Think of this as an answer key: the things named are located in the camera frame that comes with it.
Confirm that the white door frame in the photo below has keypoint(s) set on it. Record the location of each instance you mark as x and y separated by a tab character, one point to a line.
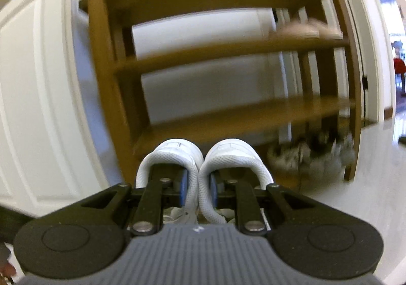
371	34

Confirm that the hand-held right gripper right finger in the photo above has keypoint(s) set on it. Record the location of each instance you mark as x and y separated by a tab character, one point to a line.
214	189

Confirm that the white sneaker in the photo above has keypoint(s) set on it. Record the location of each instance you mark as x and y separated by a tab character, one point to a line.
231	153
173	151

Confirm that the red chair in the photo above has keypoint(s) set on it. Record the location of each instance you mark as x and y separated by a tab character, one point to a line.
400	66

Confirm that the beige shoe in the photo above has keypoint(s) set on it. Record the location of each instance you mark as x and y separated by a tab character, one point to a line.
295	29
331	32

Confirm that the grey camouflage sneaker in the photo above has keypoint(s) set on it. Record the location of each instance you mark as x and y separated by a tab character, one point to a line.
288	158
333	155

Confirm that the wooden shoe rack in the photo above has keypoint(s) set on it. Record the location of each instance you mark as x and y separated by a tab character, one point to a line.
111	82

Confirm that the white panelled door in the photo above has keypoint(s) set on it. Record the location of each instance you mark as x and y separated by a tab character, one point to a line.
35	97

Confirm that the person's left hand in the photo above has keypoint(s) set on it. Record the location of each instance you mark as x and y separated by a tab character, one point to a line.
7	269

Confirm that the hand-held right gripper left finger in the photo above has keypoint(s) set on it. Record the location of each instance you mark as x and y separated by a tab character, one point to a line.
183	188

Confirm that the dark door hinge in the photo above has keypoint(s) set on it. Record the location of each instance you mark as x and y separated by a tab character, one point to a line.
364	82

